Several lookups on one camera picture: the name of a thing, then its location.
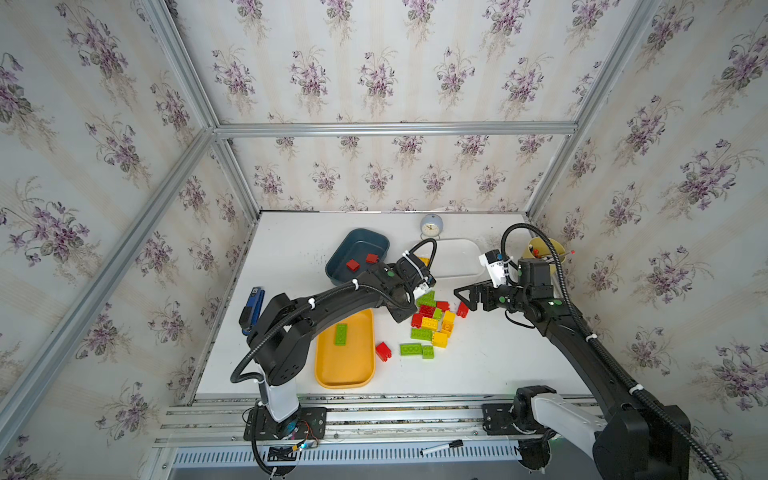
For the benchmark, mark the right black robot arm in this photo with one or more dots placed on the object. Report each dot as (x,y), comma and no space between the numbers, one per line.
(634,437)

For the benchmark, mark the yellow pen cup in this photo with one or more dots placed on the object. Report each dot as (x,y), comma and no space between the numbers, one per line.
(545,250)

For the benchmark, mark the white plastic bin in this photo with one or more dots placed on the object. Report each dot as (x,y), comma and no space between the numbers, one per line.
(456,259)

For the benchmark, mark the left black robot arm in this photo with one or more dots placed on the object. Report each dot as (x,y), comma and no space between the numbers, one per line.
(279,345)

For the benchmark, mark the light blue desk clock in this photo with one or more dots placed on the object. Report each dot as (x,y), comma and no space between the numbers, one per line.
(431,227)

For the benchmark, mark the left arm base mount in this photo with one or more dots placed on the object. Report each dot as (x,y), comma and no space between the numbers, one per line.
(308,423)

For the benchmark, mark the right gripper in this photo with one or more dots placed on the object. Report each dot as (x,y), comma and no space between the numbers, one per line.
(489,295)

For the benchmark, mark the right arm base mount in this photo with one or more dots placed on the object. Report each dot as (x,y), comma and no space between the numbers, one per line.
(500,419)

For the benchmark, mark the yellow plastic tray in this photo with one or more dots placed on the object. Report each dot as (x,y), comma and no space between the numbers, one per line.
(350,366)

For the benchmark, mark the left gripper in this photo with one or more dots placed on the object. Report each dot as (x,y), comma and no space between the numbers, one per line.
(417,282)

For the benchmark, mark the blue stapler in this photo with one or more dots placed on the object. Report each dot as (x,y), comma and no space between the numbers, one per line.
(251,311)

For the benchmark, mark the black marker pen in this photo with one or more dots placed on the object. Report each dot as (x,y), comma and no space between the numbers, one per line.
(441,447)

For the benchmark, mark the dark teal plastic bin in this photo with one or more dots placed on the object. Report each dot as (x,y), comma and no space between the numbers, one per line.
(356,245)

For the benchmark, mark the yellow lego brick pile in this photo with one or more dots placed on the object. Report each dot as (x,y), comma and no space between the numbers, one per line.
(440,339)

